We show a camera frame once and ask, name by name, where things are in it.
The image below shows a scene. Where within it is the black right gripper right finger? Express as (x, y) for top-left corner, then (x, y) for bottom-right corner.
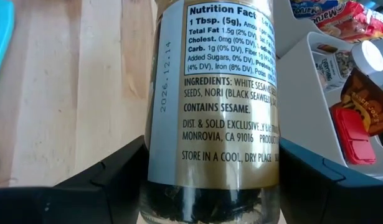
(277, 138), (383, 224)

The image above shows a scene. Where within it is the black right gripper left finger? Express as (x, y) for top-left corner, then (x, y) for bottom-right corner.
(0, 135), (150, 224)

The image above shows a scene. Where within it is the brown snack pouch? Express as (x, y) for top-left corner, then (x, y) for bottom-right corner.
(340, 68), (383, 137)

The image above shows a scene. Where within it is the grey-lidded white-label spice jar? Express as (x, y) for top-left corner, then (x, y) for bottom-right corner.
(312, 40), (383, 91)

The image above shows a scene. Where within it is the gold-lidded spice jar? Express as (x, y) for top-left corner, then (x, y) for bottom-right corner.
(139, 0), (281, 224)

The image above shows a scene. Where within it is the red orange ramen pack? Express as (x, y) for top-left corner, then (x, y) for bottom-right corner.
(311, 1), (383, 43)

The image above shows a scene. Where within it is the blue yellow ramen pack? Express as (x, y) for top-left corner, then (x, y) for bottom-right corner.
(290, 0), (340, 19)

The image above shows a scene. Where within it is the light grey plastic bin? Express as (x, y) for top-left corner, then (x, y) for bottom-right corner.
(273, 0), (324, 58)
(275, 30), (383, 184)

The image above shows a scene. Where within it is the teal-handled metal spoon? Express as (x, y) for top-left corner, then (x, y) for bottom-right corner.
(0, 0), (16, 85)

